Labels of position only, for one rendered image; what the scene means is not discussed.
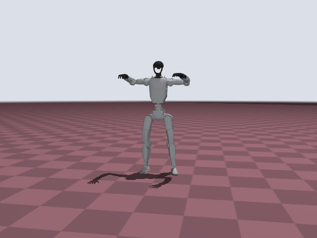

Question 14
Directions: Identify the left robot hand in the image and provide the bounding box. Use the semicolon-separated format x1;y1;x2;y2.
172;73;186;79

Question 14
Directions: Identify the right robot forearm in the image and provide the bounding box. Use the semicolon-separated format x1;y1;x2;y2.
124;77;133;83

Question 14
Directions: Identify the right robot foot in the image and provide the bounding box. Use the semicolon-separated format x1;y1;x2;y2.
139;166;150;174

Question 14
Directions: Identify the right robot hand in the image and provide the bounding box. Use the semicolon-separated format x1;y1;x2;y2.
118;74;129;79

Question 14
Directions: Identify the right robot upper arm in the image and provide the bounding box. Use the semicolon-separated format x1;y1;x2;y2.
129;78;150;86

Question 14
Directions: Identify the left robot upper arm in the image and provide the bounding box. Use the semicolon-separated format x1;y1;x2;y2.
166;78;190;86

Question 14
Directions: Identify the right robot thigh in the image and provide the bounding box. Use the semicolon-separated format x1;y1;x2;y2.
142;113;154;148

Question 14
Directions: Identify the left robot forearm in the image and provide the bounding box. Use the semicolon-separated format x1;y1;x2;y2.
182;76;190;83

